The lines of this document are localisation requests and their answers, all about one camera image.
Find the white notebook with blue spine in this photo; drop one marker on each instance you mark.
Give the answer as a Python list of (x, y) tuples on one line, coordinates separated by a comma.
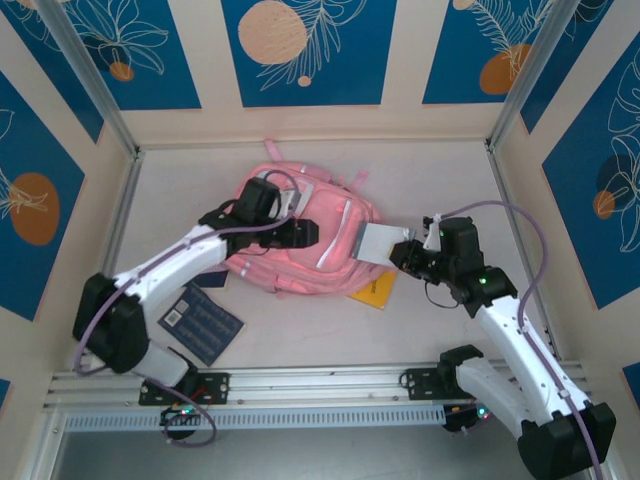
[(375, 242)]

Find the yellow book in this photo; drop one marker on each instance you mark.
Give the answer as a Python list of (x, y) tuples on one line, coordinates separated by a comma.
[(375, 292)]

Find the pink backpack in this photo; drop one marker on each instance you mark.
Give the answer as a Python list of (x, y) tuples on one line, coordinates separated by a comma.
[(280, 270)]

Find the plain dark navy booklet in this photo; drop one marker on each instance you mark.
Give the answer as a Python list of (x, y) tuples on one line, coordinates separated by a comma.
[(215, 281)]

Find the navy blue printed book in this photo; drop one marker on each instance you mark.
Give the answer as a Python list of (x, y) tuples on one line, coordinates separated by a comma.
[(205, 325)]

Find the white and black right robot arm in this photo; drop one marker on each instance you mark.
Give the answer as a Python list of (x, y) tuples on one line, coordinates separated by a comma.
[(525, 350)]

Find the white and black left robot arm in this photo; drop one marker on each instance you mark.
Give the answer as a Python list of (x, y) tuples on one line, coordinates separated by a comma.
[(170, 265)]

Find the black controller board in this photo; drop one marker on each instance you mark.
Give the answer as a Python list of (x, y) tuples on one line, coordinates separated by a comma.
[(180, 412), (480, 412)]

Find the aluminium side rail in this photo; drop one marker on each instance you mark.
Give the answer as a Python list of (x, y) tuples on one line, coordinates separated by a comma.
[(508, 200), (120, 220)]

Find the blue floral wall panel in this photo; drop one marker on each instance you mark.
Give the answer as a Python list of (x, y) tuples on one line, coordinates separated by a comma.
[(350, 60), (575, 225), (60, 85), (175, 75), (50, 150), (450, 60), (560, 80)]

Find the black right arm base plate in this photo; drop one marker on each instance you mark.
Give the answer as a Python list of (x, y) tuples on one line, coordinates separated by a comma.
[(417, 382)]

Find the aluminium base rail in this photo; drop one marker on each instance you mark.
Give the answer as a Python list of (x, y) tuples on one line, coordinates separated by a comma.
[(310, 385)]

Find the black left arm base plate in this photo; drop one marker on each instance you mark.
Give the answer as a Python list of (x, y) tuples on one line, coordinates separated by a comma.
[(217, 387)]

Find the aluminium frame post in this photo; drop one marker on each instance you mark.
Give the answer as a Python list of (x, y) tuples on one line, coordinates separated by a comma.
[(530, 75), (90, 75)]

